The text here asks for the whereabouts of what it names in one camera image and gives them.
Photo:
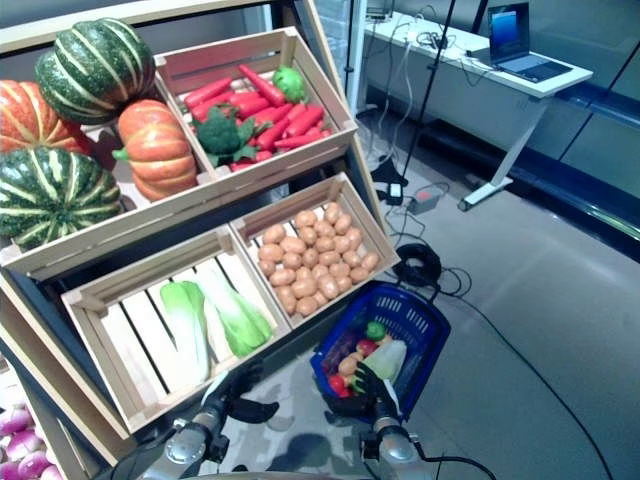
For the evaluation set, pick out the green striped pumpkin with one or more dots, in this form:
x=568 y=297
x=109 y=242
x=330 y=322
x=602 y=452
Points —
x=50 y=197
x=95 y=70

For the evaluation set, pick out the pale green cabbage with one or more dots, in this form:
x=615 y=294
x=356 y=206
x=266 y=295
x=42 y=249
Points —
x=389 y=357

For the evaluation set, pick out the green bell pepper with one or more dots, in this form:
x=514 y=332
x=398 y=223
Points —
x=290 y=83

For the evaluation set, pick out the wooden crate with bok choy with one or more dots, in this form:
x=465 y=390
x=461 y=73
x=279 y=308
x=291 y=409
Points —
x=135 y=330

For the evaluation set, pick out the dark purple eggplant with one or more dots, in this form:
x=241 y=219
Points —
x=341 y=346

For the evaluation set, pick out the green broccoli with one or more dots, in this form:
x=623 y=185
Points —
x=222 y=134

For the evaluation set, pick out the brown potato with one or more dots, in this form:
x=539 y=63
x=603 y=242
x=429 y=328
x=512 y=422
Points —
x=323 y=228
x=305 y=219
x=320 y=272
x=370 y=261
x=266 y=268
x=304 y=288
x=332 y=212
x=308 y=235
x=344 y=284
x=329 y=258
x=339 y=270
x=306 y=306
x=293 y=245
x=304 y=273
x=351 y=258
x=325 y=244
x=328 y=285
x=282 y=277
x=310 y=257
x=343 y=224
x=354 y=238
x=292 y=260
x=274 y=233
x=270 y=252
x=341 y=244
x=358 y=274
x=320 y=299
x=286 y=300

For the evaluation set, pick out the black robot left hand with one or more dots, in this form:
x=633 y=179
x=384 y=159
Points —
x=247 y=407

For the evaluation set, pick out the small green pepper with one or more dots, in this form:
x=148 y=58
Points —
x=375 y=331

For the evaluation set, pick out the purple white turnip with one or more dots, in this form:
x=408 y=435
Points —
x=32 y=463
x=12 y=422
x=52 y=473

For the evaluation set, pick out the red apple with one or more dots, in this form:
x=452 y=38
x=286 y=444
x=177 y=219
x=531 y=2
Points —
x=366 y=347

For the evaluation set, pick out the pile of purple onions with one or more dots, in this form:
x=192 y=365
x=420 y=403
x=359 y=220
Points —
x=22 y=443

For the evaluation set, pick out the grey power strip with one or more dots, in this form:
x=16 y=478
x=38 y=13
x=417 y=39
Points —
x=425 y=200

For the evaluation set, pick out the white desk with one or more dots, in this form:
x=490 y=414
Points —
x=500 y=85

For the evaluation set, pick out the orange pumpkin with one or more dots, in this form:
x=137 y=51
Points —
x=157 y=150
x=27 y=120

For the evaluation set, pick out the green bok choy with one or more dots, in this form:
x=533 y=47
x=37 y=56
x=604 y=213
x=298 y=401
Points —
x=187 y=320
x=240 y=320

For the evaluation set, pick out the orange round fruit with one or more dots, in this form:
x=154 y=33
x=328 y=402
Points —
x=348 y=364

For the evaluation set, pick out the red bell pepper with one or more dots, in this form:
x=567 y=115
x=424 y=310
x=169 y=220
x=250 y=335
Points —
x=338 y=384

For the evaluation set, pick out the wooden crate with potatoes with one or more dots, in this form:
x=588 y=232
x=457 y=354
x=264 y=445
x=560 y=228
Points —
x=370 y=220

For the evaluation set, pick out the red carrot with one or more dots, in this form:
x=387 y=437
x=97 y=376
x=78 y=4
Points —
x=271 y=116
x=261 y=84
x=207 y=92
x=278 y=135
x=249 y=106
x=304 y=121
x=300 y=140
x=263 y=155
x=212 y=107

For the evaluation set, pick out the blue plastic shopping basket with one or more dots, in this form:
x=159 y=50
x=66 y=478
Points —
x=425 y=325

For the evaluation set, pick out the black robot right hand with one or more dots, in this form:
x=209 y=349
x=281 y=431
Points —
x=377 y=397

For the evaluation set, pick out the open dark laptop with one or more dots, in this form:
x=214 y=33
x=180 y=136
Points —
x=520 y=47

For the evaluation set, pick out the wooden crate with carrots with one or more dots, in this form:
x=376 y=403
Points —
x=320 y=150

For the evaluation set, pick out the black tripod stand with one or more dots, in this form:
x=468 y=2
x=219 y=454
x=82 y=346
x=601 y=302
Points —
x=430 y=85

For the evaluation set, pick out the white power adapter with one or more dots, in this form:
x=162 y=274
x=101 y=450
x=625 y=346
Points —
x=395 y=191

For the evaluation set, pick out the wooden display shelf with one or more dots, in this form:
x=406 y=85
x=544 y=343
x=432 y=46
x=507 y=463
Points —
x=150 y=212

